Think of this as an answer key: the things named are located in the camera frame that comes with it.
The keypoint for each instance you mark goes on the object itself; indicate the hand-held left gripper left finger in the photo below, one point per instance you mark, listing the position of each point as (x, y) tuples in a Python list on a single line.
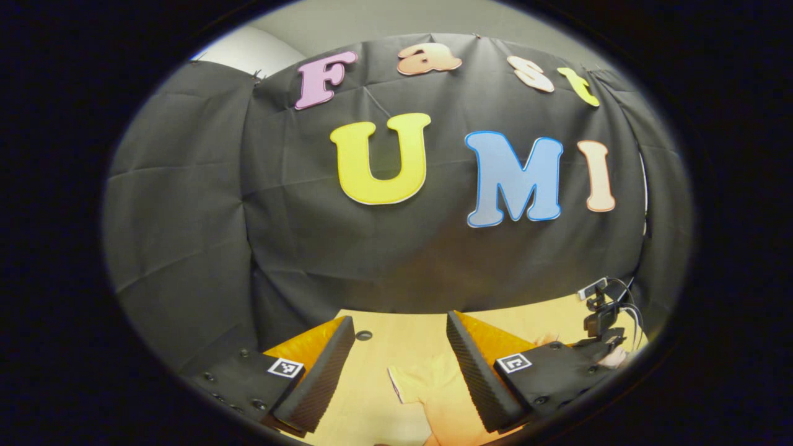
[(325, 371)]

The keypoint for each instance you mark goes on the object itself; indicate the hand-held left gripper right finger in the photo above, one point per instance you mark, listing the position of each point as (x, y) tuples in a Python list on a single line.
[(477, 371)]

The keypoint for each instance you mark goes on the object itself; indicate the orange T-shirt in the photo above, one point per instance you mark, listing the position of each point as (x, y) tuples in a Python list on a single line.
[(433, 396)]

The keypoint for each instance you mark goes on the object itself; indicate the black backdrop cloth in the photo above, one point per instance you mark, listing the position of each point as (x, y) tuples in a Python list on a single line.
[(310, 248)]

